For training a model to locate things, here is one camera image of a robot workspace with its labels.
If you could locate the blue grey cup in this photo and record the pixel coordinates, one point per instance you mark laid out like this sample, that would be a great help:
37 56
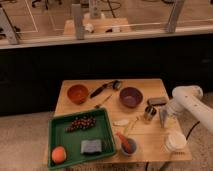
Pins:
133 146

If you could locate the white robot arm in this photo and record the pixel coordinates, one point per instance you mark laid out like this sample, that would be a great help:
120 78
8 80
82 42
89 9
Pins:
189 98

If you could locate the small metal cup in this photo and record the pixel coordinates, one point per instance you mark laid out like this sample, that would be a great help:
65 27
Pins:
150 112

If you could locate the white paper cup stack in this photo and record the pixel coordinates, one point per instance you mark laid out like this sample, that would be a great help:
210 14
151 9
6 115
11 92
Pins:
175 141

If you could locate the dark grey block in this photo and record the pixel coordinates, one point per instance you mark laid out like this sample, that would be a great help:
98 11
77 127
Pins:
158 101

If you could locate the bunch of dark grapes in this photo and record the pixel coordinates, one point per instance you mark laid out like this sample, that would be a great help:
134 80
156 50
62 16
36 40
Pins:
81 123

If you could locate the purple bowl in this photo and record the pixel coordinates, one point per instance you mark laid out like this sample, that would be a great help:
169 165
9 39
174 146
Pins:
130 97

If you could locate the yellow spoon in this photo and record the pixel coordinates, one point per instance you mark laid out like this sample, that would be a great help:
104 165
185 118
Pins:
130 126

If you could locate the grey blue sponge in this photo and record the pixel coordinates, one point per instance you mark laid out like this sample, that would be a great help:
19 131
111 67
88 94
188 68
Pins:
91 146

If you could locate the orange fruit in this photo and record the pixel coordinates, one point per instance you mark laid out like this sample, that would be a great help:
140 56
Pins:
58 155

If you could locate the green plastic tray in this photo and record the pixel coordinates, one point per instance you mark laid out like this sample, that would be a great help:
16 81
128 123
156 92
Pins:
72 141

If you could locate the orange bowl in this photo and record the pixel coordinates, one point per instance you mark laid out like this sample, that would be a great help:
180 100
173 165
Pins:
78 93

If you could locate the orange carrot toy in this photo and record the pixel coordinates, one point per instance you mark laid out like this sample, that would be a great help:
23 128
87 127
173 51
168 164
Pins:
123 140

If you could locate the small screwdriver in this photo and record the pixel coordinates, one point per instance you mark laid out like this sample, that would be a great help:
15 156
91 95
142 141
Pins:
100 104

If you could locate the black handled brush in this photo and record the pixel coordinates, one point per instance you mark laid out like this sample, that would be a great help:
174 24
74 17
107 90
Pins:
115 85

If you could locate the wooden table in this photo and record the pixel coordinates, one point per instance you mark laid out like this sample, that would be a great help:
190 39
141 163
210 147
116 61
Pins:
150 138

